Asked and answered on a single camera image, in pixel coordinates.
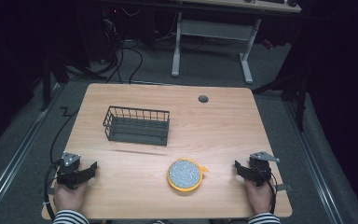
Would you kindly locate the metal floor rail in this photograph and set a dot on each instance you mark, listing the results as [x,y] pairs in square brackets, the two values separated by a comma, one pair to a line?
[315,168]
[11,174]

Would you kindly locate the dark round table grommet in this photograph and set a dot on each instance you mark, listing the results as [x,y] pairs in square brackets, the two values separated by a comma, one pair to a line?
[203,99]

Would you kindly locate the small red object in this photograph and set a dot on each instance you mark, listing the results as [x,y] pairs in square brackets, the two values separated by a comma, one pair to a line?
[267,43]

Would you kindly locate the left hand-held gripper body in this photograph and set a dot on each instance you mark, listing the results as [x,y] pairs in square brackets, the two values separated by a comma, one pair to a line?
[69,163]

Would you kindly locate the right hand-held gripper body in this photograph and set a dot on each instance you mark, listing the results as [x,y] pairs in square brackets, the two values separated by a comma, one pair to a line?
[261,168]

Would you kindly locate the person's right hand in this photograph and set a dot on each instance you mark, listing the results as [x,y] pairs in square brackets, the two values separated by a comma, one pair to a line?
[258,198]

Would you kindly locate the person's left hand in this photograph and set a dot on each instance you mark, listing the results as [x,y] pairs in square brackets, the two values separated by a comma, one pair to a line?
[70,196]

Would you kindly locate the black metal stand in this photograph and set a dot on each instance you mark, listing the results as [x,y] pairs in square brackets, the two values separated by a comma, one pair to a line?
[295,90]
[47,81]

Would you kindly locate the white metal frame desk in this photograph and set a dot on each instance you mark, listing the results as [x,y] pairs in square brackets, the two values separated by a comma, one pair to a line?
[213,29]

